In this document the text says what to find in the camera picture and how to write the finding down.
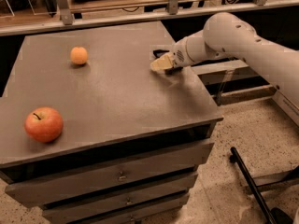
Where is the top grey drawer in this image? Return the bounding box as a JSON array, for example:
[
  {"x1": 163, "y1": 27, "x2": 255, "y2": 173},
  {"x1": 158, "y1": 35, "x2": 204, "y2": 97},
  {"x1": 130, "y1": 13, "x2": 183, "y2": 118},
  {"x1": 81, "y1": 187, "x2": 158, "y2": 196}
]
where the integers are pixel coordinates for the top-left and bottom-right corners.
[{"x1": 6, "y1": 138, "x2": 213, "y2": 207}]

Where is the small orange fruit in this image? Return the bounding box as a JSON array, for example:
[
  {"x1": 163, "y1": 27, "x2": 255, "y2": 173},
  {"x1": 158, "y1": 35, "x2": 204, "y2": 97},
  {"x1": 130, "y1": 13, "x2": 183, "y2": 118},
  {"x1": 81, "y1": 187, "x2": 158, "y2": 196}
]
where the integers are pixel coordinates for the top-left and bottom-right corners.
[{"x1": 70, "y1": 47, "x2": 88, "y2": 65}]

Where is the black chair base leg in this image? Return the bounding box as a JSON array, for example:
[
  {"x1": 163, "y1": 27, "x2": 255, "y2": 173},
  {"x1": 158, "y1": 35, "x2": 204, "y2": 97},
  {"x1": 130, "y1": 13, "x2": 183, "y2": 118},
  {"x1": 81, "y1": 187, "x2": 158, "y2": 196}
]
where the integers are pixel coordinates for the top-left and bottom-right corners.
[{"x1": 229, "y1": 147, "x2": 299, "y2": 224}]

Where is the grey drawer cabinet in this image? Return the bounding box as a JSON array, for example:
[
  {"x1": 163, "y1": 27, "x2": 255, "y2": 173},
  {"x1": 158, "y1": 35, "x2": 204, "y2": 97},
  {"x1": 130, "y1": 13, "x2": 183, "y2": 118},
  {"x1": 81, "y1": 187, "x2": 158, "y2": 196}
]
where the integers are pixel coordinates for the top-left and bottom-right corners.
[{"x1": 0, "y1": 22, "x2": 221, "y2": 211}]

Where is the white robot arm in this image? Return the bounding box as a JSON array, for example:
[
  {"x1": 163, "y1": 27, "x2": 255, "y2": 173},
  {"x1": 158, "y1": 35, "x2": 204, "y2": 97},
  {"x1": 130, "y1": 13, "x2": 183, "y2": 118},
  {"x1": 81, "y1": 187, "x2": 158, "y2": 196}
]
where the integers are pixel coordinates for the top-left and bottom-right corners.
[{"x1": 150, "y1": 12, "x2": 299, "y2": 106}]

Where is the dark blue rxbar wrapper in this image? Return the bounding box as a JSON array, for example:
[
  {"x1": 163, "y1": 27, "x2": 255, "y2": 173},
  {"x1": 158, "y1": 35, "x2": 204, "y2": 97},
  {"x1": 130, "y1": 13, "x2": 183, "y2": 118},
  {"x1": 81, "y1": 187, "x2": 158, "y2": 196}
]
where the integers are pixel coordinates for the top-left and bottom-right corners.
[{"x1": 152, "y1": 49, "x2": 184, "y2": 76}]

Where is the middle grey drawer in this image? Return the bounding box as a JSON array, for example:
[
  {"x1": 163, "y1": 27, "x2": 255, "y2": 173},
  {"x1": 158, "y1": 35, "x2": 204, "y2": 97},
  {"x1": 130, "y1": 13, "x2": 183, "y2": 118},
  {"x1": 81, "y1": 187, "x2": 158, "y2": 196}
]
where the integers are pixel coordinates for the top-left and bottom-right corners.
[{"x1": 43, "y1": 172, "x2": 197, "y2": 224}]

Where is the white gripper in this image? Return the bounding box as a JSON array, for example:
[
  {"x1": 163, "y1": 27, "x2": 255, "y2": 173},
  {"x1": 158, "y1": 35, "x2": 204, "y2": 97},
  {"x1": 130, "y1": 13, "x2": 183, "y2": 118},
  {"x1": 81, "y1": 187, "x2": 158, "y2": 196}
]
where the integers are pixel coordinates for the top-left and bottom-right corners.
[{"x1": 150, "y1": 31, "x2": 224, "y2": 71}]

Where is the bottom grey drawer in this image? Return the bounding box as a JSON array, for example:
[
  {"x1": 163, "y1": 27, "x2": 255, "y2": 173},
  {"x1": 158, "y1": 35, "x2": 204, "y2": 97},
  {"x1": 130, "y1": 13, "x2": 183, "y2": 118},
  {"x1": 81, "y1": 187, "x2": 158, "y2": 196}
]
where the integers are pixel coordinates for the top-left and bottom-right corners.
[{"x1": 68, "y1": 191, "x2": 189, "y2": 224}]

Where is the red apple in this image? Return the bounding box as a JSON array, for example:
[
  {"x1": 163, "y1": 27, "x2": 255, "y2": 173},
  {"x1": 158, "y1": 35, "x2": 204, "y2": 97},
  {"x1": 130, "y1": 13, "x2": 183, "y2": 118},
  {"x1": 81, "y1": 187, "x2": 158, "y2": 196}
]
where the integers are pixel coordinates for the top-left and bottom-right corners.
[{"x1": 24, "y1": 107, "x2": 64, "y2": 143}]

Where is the grey drawer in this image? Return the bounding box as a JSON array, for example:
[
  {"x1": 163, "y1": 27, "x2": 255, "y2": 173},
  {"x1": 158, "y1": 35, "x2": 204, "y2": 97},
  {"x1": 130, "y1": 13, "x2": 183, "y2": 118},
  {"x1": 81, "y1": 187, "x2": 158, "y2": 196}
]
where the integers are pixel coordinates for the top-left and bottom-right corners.
[
  {"x1": 68, "y1": 191, "x2": 189, "y2": 224},
  {"x1": 43, "y1": 172, "x2": 197, "y2": 224},
  {"x1": 6, "y1": 138, "x2": 213, "y2": 207}
]

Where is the metal railing frame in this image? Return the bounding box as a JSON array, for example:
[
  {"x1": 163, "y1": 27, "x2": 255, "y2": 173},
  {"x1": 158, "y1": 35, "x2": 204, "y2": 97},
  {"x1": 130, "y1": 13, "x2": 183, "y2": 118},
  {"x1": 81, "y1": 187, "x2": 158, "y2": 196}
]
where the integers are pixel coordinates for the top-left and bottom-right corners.
[{"x1": 0, "y1": 0, "x2": 299, "y2": 36}]

